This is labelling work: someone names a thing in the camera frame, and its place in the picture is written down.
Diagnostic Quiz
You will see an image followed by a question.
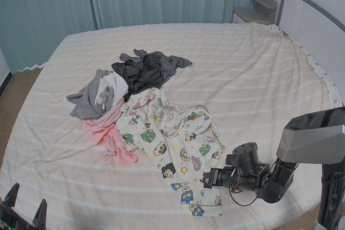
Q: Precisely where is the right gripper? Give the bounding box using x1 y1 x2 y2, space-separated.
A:
203 166 234 189

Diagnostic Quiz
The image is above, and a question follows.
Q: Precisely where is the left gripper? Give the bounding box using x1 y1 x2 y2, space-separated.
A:
0 183 48 230

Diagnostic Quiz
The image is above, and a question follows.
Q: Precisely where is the white printed pyjama top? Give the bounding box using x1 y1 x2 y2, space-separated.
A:
116 87 229 217

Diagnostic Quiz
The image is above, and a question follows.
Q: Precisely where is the bed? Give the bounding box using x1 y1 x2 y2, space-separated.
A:
0 0 345 230

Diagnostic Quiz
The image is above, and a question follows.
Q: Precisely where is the pink garment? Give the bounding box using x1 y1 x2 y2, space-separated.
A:
83 101 139 164

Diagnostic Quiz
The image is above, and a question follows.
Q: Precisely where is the dark grey garment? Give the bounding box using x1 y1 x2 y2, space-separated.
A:
119 48 193 76

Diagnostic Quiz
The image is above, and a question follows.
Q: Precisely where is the black garment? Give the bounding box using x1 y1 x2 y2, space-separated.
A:
111 53 173 95

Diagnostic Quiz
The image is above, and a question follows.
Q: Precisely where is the white garment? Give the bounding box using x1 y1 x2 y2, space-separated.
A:
94 74 129 111

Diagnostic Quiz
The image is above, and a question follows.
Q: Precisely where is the grey bedside table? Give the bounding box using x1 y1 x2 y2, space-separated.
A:
232 0 277 25

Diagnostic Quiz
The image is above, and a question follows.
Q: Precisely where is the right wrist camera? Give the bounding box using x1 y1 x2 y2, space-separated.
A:
225 153 238 169

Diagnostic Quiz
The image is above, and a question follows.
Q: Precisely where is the black cable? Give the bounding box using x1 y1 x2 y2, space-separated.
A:
229 170 260 207

